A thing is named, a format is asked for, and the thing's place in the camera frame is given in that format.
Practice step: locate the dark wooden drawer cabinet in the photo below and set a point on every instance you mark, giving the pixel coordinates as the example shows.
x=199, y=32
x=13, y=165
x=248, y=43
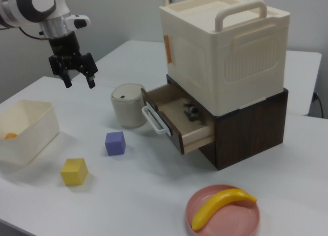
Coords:
x=243, y=133

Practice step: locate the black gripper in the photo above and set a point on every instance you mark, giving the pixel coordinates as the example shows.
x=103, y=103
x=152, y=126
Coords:
x=64, y=47

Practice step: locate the cream plastic storage box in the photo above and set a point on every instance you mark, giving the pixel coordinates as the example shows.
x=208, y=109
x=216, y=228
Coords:
x=230, y=54

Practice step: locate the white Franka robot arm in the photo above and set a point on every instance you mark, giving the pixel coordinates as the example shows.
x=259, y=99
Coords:
x=20, y=5

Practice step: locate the yellow toy banana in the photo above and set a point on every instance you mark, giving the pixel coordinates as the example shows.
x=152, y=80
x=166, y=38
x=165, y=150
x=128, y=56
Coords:
x=217, y=204

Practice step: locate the purple cube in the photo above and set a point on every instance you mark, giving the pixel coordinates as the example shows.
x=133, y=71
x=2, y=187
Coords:
x=115, y=145

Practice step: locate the white plastic container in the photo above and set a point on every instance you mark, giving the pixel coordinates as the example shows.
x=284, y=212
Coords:
x=33, y=128

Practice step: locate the yellow cube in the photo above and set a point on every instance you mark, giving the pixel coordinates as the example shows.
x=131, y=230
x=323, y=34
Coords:
x=73, y=173

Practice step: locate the pink plate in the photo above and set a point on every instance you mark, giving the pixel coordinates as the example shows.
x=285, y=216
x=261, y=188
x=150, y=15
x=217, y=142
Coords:
x=230, y=220

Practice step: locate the dark object inside drawer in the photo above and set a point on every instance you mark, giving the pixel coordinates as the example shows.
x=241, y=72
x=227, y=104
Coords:
x=192, y=113

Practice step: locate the orange toy bread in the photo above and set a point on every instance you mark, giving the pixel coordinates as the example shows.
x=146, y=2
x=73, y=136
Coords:
x=10, y=136

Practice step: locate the small cream lidded bin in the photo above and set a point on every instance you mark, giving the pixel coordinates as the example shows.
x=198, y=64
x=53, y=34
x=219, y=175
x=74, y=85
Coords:
x=126, y=110

